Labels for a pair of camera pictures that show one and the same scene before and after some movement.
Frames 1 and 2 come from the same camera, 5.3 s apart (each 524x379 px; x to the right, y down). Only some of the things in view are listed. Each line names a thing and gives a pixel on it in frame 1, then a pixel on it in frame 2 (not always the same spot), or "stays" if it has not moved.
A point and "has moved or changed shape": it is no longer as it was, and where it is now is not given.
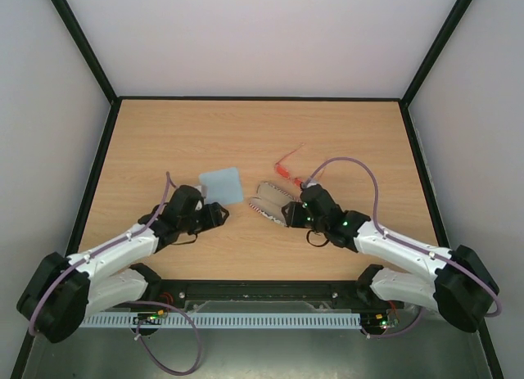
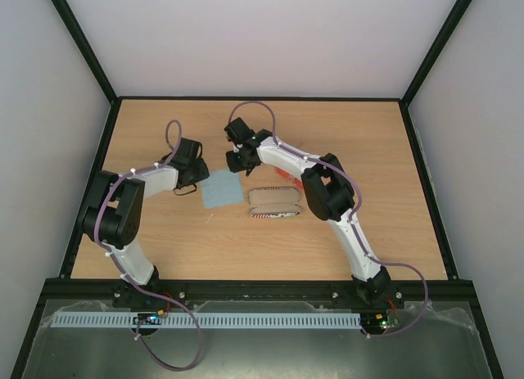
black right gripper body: [289, 214] -> [238, 160]
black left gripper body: [208, 222] -> [198, 174]
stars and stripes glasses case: [270, 201] has moved or changed shape
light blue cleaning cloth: [223, 187] stays
